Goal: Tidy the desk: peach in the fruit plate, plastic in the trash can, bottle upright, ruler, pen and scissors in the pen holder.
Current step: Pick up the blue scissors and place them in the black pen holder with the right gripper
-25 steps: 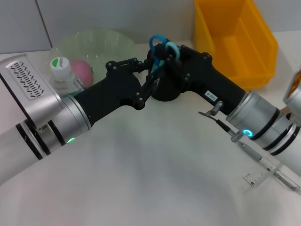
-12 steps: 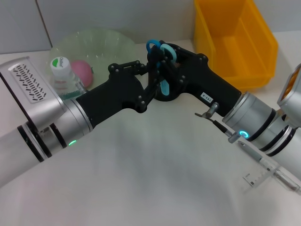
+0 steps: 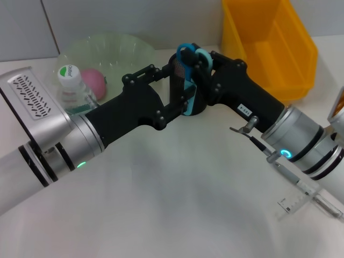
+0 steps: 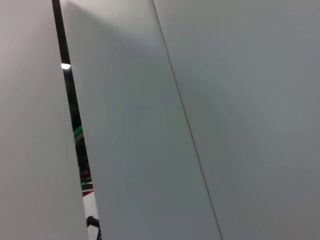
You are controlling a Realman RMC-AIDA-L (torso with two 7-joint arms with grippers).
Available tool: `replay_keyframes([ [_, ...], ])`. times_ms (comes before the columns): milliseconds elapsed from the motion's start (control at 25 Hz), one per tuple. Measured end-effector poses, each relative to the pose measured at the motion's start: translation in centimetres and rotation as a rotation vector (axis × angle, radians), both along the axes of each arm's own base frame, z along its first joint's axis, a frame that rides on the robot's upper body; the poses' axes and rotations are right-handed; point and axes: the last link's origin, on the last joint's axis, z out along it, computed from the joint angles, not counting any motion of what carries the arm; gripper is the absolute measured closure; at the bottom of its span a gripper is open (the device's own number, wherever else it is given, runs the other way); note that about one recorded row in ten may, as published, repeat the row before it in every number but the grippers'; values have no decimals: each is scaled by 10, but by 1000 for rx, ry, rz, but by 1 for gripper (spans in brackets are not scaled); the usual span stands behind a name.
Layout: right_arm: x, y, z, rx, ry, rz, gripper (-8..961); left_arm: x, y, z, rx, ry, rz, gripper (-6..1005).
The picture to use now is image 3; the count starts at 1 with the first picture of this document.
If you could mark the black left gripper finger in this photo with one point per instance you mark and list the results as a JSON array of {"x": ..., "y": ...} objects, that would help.
[
  {"x": 150, "y": 72},
  {"x": 177, "y": 106}
]

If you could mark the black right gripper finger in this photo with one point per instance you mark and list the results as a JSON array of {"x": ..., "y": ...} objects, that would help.
[
  {"x": 225, "y": 57},
  {"x": 205, "y": 80}
]

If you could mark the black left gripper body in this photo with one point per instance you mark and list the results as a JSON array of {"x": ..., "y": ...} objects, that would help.
[{"x": 129, "y": 107}]

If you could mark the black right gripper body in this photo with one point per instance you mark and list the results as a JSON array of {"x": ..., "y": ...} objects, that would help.
[{"x": 242, "y": 91}]

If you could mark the blue plastic scissors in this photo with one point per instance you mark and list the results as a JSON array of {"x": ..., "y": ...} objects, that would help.
[{"x": 188, "y": 78}]

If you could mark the pink peach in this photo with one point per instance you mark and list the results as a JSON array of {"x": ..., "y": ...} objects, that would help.
[{"x": 94, "y": 83}]

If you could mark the clear green-label water bottle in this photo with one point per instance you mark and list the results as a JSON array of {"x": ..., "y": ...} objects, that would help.
[{"x": 72, "y": 91}]

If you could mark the silver grey pen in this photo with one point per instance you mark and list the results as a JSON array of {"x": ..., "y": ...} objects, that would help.
[{"x": 289, "y": 174}]

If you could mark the transparent plastic ruler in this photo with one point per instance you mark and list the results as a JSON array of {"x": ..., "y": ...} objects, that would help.
[{"x": 295, "y": 203}]

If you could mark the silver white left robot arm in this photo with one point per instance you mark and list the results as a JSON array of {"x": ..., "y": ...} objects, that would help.
[{"x": 40, "y": 139}]

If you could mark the pale green glass fruit plate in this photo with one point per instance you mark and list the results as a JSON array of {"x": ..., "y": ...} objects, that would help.
[{"x": 121, "y": 53}]

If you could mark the black mesh cup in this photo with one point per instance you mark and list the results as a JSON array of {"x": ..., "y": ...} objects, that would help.
[{"x": 176, "y": 80}]

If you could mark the yellow plastic storage bin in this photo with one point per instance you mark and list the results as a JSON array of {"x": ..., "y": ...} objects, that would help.
[{"x": 268, "y": 53}]

